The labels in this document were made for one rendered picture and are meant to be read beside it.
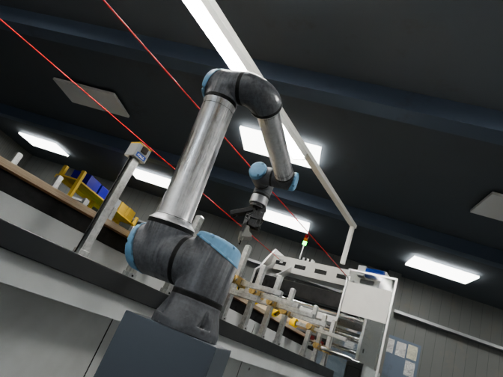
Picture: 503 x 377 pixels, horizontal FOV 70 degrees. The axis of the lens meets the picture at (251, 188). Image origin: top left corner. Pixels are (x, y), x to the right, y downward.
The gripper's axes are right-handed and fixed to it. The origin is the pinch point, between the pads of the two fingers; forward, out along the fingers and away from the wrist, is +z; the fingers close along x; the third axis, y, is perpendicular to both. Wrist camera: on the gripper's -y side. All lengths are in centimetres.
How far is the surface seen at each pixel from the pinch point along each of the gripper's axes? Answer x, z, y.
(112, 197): -34, 9, -50
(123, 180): -34, 0, -50
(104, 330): 16, 60, -47
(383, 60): 93, -230, 49
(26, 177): -49, 16, -76
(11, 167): -54, 16, -79
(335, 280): 275, -60, 82
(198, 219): 10.3, -5.9, -25.8
